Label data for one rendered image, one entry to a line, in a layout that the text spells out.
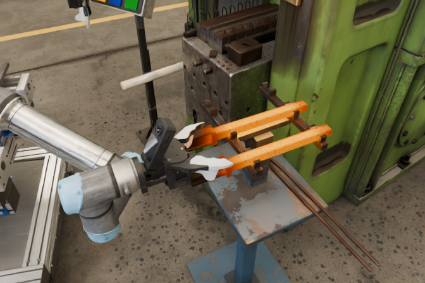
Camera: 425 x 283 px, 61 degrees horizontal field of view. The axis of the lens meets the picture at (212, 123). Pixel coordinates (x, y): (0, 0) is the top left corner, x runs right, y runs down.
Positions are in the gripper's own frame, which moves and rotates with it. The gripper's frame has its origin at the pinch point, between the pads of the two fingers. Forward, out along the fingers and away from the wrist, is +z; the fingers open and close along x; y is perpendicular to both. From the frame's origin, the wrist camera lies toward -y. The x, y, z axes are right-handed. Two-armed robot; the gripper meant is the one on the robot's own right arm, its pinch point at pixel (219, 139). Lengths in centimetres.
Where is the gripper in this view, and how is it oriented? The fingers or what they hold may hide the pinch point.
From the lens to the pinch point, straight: 82.9
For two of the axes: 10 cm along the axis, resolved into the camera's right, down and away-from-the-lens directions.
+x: 4.3, 5.9, -6.9
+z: 9.0, -2.8, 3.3
